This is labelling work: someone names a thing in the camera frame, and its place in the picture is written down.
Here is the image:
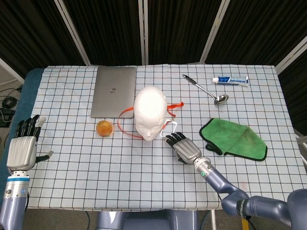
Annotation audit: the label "white foam mannequin head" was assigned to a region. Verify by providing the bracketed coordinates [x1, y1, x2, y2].
[133, 85, 168, 141]

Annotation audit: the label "orange lanyard with metal clip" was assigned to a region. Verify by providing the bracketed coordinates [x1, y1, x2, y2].
[117, 102, 185, 139]

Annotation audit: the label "clear white-edged badge holder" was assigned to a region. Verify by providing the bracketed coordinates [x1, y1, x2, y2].
[159, 119, 178, 141]

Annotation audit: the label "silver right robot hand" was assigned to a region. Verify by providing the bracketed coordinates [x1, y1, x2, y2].
[164, 131, 202, 165]

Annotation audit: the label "black folding screen white frames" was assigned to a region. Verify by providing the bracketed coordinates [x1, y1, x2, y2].
[0, 0, 307, 144]

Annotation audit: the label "grey-blue robot torso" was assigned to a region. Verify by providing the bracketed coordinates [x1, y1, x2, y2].
[95, 210, 200, 230]

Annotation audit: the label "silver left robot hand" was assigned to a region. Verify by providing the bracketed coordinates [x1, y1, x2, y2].
[6, 114, 54, 172]

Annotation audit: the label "black coiled floor cable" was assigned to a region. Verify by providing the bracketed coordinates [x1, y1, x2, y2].
[1, 95, 19, 110]

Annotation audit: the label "grey laptop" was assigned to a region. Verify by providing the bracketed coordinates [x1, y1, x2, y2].
[90, 66, 137, 119]

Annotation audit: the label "white checked tablecloth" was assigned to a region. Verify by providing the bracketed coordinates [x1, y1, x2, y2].
[25, 64, 302, 212]

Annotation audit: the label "steel ladle with black handle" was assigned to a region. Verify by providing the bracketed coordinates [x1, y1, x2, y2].
[182, 74, 230, 105]

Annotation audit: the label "green cloth with black edge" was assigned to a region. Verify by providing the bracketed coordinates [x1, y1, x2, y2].
[199, 117, 268, 161]

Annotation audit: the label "white and blue toothpaste tube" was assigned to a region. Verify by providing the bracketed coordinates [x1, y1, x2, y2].
[211, 76, 249, 87]

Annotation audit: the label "orange jelly cup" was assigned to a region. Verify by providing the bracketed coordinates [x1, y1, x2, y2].
[95, 120, 115, 138]

